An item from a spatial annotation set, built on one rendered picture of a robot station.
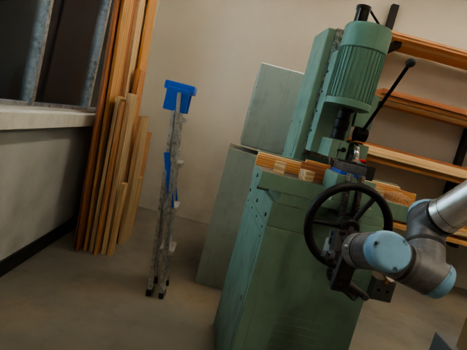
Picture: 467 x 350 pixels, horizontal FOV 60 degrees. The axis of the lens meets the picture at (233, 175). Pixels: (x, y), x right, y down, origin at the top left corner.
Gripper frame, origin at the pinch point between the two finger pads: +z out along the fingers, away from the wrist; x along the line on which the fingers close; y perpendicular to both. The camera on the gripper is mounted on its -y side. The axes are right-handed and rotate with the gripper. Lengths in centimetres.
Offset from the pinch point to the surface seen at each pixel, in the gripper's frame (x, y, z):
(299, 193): 6.3, 20.7, 17.9
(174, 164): 54, 34, 92
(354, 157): -19, 44, 35
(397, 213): -30.8, 22.3, 17.1
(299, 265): -1.2, -3.7, 26.4
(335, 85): 1, 64, 17
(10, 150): 126, 18, 73
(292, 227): 5.4, 8.8, 22.1
